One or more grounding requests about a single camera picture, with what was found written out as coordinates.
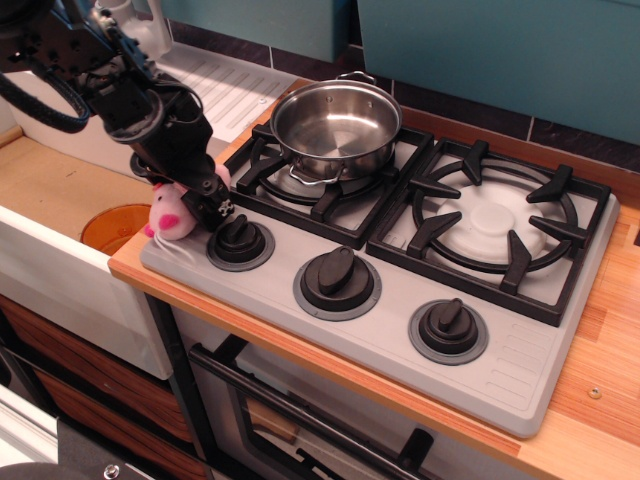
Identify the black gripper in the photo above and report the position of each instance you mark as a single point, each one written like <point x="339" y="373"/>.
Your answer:
<point x="172" y="146"/>

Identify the pink stuffed pig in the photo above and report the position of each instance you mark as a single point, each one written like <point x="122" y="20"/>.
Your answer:
<point x="169" y="219"/>

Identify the stainless steel pan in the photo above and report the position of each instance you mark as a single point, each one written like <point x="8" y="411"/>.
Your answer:
<point x="337" y="130"/>

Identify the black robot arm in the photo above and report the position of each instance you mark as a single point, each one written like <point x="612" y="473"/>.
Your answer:
<point x="63" y="62"/>

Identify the black left stove knob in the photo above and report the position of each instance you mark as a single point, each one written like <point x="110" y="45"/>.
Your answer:
<point x="240" y="245"/>

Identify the black stove knob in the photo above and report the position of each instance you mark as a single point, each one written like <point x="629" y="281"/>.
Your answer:
<point x="240" y="245"/>
<point x="448" y="332"/>
<point x="337" y="286"/>

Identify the black middle stove knob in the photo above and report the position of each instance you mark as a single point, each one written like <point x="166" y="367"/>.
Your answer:
<point x="337" y="286"/>

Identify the grey toy stove top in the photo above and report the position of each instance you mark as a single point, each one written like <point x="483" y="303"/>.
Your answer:
<point x="508" y="386"/>

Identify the black right stove knob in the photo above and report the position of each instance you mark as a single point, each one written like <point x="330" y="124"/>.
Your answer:
<point x="448" y="332"/>

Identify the orange plastic plate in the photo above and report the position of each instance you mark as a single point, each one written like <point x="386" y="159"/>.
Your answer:
<point x="111" y="229"/>

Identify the white toy sink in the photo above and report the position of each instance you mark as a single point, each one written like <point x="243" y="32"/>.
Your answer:
<point x="53" y="184"/>

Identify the black left burner grate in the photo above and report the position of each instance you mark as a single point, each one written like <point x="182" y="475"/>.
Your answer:
<point x="268" y="191"/>

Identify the black burner grate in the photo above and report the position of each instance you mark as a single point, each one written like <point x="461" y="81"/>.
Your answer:
<point x="268" y="191"/>
<point x="519" y="236"/>

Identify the grey toy faucet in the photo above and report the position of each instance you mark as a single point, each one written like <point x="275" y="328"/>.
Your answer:
<point x="152" y="34"/>

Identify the wooden drawer front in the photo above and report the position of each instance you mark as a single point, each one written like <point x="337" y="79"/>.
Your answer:
<point x="117" y="403"/>

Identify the white oven door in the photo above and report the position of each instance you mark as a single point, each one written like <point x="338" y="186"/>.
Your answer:
<point x="289" y="423"/>

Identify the black right burner grate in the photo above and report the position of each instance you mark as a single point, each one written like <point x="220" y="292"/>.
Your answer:
<point x="519" y="236"/>

